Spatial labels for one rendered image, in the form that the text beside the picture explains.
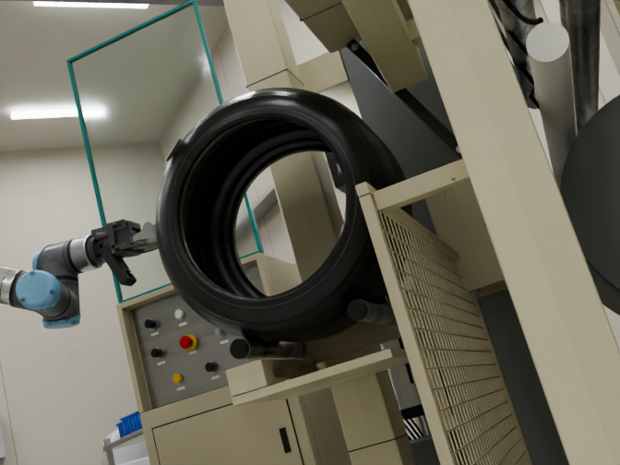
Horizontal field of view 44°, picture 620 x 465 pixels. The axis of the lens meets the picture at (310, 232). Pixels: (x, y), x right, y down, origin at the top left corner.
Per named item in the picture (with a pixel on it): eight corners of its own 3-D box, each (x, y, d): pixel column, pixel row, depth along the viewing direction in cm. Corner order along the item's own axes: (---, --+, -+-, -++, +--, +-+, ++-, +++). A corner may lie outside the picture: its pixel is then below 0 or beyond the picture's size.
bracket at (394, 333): (283, 375, 203) (274, 339, 205) (426, 329, 192) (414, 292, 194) (279, 375, 200) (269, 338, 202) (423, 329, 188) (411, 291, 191)
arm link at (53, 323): (33, 325, 187) (32, 276, 190) (49, 334, 198) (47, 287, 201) (73, 320, 187) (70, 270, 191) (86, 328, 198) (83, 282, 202)
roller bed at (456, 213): (469, 301, 201) (434, 196, 209) (524, 282, 197) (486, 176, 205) (457, 294, 183) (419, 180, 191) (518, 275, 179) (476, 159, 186)
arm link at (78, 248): (71, 269, 191) (95, 273, 200) (88, 266, 190) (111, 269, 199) (67, 235, 193) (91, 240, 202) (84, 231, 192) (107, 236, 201)
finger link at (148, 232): (160, 216, 187) (128, 225, 189) (164, 239, 185) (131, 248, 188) (167, 218, 189) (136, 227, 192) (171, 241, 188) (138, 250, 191)
